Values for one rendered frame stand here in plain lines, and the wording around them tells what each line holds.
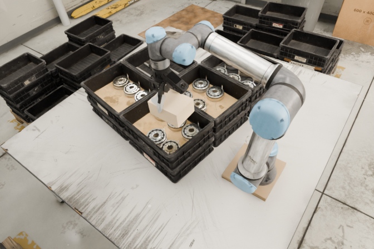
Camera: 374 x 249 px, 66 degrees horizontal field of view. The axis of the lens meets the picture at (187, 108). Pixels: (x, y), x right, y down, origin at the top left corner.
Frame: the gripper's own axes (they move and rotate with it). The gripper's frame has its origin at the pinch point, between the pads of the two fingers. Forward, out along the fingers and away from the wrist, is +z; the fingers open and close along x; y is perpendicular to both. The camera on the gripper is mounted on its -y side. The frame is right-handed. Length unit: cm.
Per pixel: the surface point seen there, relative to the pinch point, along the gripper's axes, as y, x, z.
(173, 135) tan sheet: 4.3, -2.2, 26.7
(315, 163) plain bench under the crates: -60, -35, 40
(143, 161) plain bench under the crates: 15.0, 12.8, 39.6
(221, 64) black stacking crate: 16, -67, 27
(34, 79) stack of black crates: 166, -7, 59
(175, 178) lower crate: -7.7, 13.3, 35.4
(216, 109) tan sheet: -4.4, -30.1, 26.8
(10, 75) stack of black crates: 193, 1, 59
